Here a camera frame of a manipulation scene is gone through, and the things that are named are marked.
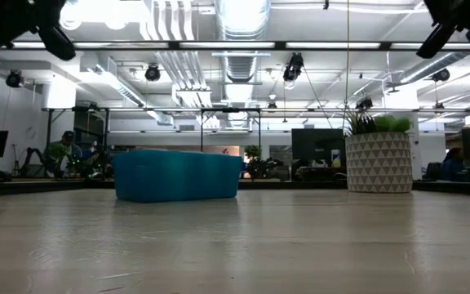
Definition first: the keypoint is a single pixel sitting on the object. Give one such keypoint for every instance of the blue plastic basket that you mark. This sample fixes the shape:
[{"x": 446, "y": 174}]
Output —
[{"x": 174, "y": 175}]

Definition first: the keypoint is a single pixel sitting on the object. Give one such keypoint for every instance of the person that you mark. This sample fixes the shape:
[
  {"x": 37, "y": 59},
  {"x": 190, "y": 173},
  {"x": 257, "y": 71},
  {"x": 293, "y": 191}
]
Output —
[
  {"x": 68, "y": 139},
  {"x": 452, "y": 165}
]

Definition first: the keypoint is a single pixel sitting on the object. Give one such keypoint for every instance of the green background plant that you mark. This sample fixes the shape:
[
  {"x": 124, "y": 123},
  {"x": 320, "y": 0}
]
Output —
[
  {"x": 56, "y": 153},
  {"x": 253, "y": 152}
]

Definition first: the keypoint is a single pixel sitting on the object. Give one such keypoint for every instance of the green succulent plant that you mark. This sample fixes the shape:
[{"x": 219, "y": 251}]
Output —
[{"x": 382, "y": 122}]

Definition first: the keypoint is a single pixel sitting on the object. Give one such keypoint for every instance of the white triangle-patterned plant pot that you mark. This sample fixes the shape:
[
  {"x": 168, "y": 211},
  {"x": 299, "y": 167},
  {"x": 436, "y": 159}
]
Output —
[{"x": 378, "y": 163}]

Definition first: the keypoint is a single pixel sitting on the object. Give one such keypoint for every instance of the long overhead light bar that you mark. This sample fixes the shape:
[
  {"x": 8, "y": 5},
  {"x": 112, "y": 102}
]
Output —
[{"x": 227, "y": 45}]

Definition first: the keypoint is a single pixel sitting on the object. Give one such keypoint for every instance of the small white yellow container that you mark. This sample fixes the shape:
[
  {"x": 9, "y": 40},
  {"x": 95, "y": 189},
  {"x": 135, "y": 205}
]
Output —
[{"x": 335, "y": 157}]

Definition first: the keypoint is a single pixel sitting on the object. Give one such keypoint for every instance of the black hanging camera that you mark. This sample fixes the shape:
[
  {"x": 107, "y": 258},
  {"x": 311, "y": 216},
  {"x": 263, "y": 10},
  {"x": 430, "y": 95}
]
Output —
[
  {"x": 441, "y": 74},
  {"x": 364, "y": 103},
  {"x": 13, "y": 78},
  {"x": 293, "y": 67},
  {"x": 152, "y": 72}
]

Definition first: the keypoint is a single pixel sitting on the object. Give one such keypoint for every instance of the black background station frame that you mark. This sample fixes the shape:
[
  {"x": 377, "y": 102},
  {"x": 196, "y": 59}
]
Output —
[
  {"x": 76, "y": 109},
  {"x": 231, "y": 110}
]

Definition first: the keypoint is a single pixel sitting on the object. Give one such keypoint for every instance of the black aluminium table frame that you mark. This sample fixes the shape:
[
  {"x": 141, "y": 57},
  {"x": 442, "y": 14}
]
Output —
[{"x": 35, "y": 187}]

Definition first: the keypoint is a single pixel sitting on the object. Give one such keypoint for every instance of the silver ventilation duct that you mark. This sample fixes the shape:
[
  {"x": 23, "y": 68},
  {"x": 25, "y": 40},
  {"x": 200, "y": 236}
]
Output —
[{"x": 245, "y": 69}]

